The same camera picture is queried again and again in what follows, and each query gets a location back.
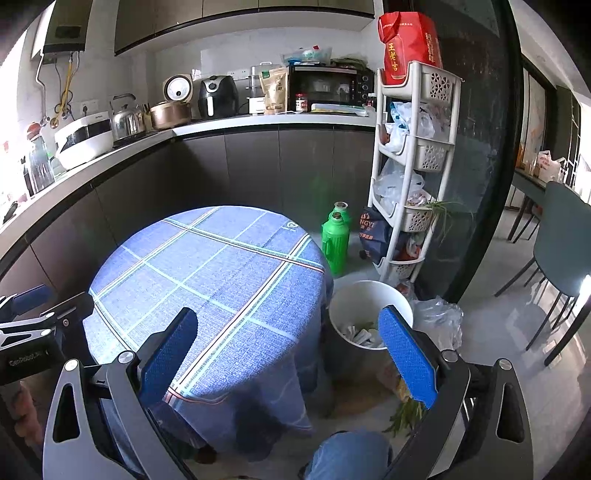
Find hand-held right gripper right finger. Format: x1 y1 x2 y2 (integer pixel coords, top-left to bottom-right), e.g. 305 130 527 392
378 305 550 480

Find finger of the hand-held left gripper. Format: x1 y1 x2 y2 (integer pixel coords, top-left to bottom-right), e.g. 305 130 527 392
0 284 58 319
0 292 95 346

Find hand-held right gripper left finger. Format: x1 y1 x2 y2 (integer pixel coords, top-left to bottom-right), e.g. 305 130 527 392
42 307 199 480

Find white plastic bin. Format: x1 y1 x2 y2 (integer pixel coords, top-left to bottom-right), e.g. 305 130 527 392
328 280 415 384

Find person's left hand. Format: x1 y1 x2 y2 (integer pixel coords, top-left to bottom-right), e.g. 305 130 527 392
7 381 38 428

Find clear plastic floor bag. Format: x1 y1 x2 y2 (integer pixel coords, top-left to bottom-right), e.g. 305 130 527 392
411 298 464 352

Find white paper wrapper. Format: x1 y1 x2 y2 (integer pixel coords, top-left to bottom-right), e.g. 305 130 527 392
342 323 386 348

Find green vegetable scraps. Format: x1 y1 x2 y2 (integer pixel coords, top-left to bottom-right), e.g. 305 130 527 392
383 399 426 437

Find blue plaid tablecloth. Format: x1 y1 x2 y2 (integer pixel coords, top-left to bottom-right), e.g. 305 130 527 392
83 205 335 467

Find red snack packet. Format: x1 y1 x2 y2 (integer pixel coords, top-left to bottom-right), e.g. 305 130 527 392
397 233 426 261

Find person's leg in jeans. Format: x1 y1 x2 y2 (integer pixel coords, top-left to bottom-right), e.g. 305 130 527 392
302 431 393 480

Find dark blue printed bag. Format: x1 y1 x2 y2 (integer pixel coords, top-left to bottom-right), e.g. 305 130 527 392
359 207 393 264

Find large green thermos flask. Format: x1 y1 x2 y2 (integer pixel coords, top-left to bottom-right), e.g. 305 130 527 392
322 210 352 278

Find clear bottle red cap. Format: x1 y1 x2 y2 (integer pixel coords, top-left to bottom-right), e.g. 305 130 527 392
25 122 56 195

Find green onion bunch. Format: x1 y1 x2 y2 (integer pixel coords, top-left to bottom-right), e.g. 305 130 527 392
429 198 472 232

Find white multi cooker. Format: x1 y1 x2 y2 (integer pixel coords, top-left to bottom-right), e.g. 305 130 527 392
54 114 114 171

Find clear plastic bags bundle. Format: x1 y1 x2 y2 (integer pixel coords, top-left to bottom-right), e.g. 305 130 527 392
374 159 426 217

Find teal dining chair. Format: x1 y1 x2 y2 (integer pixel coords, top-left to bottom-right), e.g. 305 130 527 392
494 181 591 365

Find steel kettle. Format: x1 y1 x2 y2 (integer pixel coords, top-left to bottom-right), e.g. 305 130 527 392
109 93 146 141

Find white plastic storage rack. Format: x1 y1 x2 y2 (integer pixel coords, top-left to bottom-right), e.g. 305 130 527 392
368 61 462 282

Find dark kitchen base cabinet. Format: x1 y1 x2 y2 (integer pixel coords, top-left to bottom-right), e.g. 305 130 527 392
0 115 377 301

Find dark dining table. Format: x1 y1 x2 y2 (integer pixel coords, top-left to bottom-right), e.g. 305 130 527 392
508 168 550 243

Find copper cooking pot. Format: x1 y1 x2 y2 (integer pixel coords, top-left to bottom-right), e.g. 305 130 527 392
150 100 192 130

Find black framed glass door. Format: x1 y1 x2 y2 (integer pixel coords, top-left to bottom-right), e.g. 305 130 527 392
411 0 525 303

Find white plastic bags bundle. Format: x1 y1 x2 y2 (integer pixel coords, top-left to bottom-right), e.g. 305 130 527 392
383 102 451 153

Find white red shopping bag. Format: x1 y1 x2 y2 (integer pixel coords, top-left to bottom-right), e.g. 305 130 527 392
533 150 566 183

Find beige rice cooker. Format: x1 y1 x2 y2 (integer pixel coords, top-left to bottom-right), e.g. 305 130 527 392
163 74 194 104

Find white flat box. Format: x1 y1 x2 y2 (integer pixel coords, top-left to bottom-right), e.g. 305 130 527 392
310 104 370 116

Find black air fryer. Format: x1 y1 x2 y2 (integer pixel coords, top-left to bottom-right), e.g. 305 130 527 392
198 75 239 118

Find grey water heater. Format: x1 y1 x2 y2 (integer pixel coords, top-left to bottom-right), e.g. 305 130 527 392
41 0 93 54

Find black toaster oven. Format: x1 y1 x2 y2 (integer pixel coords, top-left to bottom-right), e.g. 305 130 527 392
287 65 376 112

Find brown paper pouch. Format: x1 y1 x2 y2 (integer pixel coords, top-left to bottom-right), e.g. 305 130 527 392
259 68 289 114

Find steel steamer pot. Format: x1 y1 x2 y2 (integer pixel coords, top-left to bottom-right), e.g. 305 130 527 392
248 61 275 99

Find red gift bag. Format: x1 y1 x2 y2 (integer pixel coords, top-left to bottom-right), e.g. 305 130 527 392
378 11 443 86

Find blue plastic bag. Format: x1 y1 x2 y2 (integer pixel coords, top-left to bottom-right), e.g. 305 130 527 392
283 46 333 66

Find yellow gas hose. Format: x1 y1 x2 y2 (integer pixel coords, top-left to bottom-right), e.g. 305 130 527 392
55 53 75 116

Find dark wall cabinet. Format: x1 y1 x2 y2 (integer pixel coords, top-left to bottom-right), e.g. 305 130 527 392
113 0 375 56

